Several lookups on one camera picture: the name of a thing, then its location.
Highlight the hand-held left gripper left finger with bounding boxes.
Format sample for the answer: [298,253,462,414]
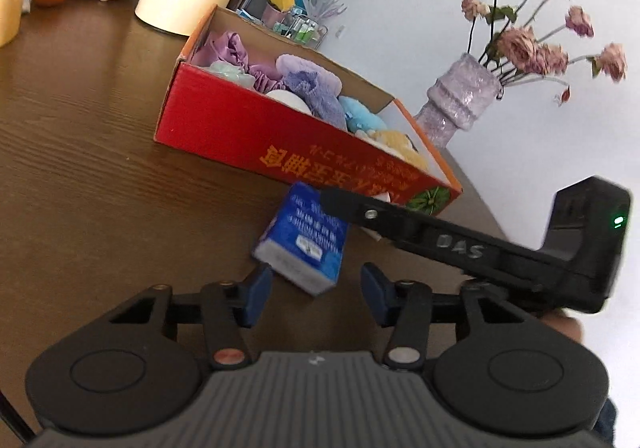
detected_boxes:
[107,264,275,371]

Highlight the light blue plush toy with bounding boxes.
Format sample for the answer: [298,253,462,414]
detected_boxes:
[338,95,389,134]

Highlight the purple fuzzy towel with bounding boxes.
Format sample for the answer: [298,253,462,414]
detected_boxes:
[276,53,350,132]

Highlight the black cable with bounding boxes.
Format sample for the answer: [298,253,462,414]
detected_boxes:
[0,387,29,445]

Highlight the person's right hand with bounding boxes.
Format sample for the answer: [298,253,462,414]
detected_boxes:
[542,310,584,344]

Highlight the purple glitter vase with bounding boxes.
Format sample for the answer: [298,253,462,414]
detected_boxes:
[414,53,504,149]

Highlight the blue tissue packet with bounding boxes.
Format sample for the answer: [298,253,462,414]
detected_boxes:
[251,181,350,298]

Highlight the yellow mug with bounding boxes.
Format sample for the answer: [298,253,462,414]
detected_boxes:
[0,0,29,48]

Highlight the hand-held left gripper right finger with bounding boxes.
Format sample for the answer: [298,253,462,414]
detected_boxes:
[361,262,538,371]

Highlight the white yellow plush toy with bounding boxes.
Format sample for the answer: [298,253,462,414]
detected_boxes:
[357,129,429,172]

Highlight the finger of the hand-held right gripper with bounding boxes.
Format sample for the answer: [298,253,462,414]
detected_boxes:
[320,186,547,290]

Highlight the purple ruffled cloth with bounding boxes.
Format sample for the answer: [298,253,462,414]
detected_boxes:
[192,31,286,94]

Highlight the white plush ball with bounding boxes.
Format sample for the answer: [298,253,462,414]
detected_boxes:
[264,89,311,115]

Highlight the pink artificial flowers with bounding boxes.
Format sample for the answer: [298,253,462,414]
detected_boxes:
[461,0,629,105]

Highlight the person's blue jeans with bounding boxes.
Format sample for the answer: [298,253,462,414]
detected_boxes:
[592,398,621,447]

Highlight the wire rack with bottles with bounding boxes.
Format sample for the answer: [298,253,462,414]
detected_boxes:
[272,5,329,49]

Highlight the pale teal bath puff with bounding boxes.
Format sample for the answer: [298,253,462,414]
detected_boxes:
[207,60,259,89]

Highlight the red cardboard box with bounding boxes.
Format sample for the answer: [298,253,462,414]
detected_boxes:
[153,4,464,218]

